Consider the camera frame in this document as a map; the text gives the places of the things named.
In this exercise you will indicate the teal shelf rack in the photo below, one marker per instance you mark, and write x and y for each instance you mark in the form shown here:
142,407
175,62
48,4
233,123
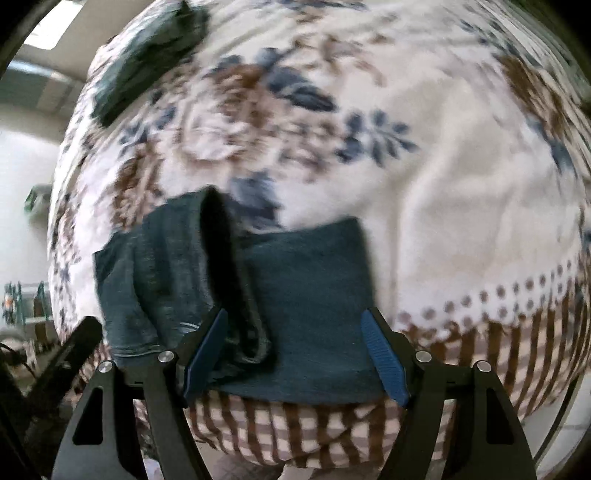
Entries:
23,304

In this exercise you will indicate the dark blue denim pants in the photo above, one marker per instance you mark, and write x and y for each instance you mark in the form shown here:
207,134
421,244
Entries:
304,295

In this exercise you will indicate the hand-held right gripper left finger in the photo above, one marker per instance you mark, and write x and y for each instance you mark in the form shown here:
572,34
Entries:
205,350

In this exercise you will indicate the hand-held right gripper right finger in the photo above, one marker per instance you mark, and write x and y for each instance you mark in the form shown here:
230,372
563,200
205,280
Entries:
383,355

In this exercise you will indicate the window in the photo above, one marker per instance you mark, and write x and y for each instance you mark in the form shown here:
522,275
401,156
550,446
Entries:
53,23

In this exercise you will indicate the folded light blue jeans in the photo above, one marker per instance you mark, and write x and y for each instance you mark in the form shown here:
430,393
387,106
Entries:
147,60

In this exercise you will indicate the floral bed quilt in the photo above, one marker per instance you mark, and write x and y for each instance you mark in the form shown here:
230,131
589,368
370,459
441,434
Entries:
438,184

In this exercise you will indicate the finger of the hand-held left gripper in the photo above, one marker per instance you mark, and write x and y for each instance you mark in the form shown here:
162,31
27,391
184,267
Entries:
69,355

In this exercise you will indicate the clear bin with green lid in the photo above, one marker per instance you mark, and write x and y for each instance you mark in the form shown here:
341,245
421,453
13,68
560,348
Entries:
39,196

